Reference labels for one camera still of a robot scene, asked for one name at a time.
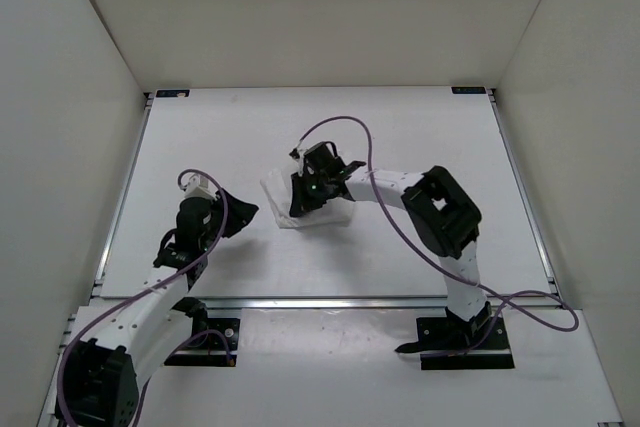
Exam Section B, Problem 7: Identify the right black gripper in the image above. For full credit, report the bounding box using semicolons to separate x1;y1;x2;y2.
290;171;330;218

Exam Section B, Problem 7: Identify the white pleated skirt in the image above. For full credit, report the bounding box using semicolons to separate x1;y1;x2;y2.
260;164;356;230

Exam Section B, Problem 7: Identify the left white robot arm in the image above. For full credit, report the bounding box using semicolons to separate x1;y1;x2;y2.
55;187;259;426

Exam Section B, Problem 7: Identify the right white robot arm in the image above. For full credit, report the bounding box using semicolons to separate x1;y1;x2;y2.
289;141;491;348

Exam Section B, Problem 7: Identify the left blue corner label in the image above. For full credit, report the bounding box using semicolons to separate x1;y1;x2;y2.
155;89;190;98

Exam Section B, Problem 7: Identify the blue corner label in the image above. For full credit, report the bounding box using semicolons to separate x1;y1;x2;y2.
155;89;190;98
451;86;486;95

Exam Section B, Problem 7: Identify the right blue corner label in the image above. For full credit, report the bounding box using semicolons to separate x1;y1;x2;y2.
451;86;486;95

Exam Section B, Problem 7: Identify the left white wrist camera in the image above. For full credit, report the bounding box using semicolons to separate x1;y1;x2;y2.
183;174;216;201

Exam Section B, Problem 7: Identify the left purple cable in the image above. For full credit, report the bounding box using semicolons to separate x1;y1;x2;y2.
54;169;231;423

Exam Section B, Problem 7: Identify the purple cable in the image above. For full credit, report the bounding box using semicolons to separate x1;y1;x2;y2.
54;169;231;423
298;115;580;353

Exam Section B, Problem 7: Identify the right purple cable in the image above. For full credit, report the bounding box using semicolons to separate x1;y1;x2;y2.
298;115;580;353

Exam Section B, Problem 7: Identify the aluminium front rail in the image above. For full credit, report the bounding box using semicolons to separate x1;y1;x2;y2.
204;296;446;310

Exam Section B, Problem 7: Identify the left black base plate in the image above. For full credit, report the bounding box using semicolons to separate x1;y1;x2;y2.
164;317;241;368

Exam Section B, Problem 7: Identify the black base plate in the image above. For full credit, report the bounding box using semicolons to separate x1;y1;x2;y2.
395;317;515;371
164;317;241;368

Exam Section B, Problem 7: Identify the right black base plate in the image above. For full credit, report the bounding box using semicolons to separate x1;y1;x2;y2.
395;317;515;371

